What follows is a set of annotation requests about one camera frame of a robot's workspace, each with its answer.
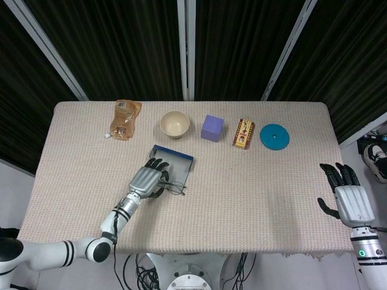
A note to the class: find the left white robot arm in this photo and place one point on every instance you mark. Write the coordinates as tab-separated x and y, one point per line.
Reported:
45	253

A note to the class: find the white partition post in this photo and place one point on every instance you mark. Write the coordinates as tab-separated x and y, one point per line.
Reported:
51	51
290	48
187	48

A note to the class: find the yellow red carton box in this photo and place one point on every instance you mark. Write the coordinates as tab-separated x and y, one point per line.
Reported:
243	134

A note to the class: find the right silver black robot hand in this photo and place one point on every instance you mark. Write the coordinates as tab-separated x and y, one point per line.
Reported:
353	205

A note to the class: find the blue glasses case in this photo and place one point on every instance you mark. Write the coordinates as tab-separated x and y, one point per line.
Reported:
178	164

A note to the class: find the teal round disc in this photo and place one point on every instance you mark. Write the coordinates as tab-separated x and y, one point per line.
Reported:
279	142

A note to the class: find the beige bowl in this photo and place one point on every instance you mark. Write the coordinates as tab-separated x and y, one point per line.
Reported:
174	125

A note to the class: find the white partition base rail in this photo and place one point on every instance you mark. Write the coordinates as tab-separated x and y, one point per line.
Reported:
362	131

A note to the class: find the thin-rimmed eyeglasses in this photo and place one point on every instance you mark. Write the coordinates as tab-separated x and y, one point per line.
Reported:
176	187

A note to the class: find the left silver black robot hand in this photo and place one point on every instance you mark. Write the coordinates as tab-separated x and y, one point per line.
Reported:
145	181

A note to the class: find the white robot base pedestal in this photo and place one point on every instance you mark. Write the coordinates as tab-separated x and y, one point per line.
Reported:
187	272

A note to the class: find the black white sneaker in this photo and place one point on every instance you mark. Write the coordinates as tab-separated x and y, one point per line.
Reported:
376	160

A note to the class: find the black pleated curtain panel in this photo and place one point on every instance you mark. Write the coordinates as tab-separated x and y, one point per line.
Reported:
239	48
347	60
21	90
121	48

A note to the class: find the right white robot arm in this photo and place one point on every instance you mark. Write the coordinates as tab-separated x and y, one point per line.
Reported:
369	266

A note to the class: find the pink white woven tablecloth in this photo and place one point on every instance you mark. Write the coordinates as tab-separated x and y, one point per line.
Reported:
242	196

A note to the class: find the purple cube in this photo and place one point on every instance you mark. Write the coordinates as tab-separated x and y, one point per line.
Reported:
211	130

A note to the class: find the brown spout pouch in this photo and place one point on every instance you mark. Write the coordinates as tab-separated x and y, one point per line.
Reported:
124	121

